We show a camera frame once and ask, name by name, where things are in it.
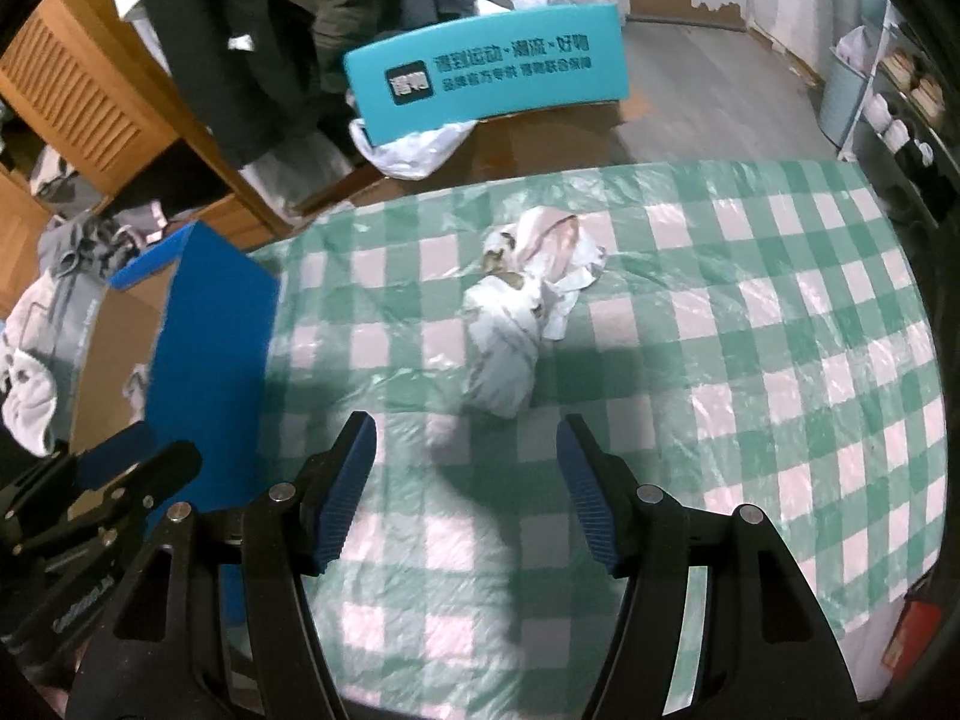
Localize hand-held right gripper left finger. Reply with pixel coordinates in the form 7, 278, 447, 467
64, 411, 378, 720

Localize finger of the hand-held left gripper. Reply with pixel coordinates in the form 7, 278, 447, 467
0, 441, 203, 557
0, 420, 156, 524

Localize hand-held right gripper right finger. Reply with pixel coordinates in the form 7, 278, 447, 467
555, 412, 865, 720

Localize blue-edged cardboard box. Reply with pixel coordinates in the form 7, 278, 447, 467
67, 221, 281, 617

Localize white patterned cloth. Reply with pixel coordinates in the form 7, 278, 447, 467
482, 205, 609, 341

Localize green white checked tablecloth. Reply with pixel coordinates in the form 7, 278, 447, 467
244, 157, 947, 720

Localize grey hoodie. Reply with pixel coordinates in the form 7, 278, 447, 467
36, 202, 167, 295

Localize grey folded clothes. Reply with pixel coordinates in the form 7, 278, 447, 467
28, 148, 100, 205

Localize white plastic bag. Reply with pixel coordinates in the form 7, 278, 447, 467
348, 116, 479, 182

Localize red box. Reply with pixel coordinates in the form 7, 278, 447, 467
880, 598, 944, 674

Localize wooden louvred wardrobe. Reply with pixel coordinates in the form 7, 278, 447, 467
0, 0, 302, 316

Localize black hanging coat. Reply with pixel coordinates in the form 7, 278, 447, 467
131, 0, 362, 167

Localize teal shoe box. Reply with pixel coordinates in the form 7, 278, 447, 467
343, 3, 626, 146

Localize black shoes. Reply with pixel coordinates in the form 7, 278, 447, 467
892, 139, 940, 220

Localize light blue bin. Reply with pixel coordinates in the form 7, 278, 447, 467
815, 52, 880, 164

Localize white shoes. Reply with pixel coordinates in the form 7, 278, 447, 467
862, 90, 914, 152

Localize beige shoes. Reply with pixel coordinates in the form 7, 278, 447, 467
885, 45, 947, 111

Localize metal shoe rack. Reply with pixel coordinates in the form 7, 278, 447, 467
831, 0, 960, 242

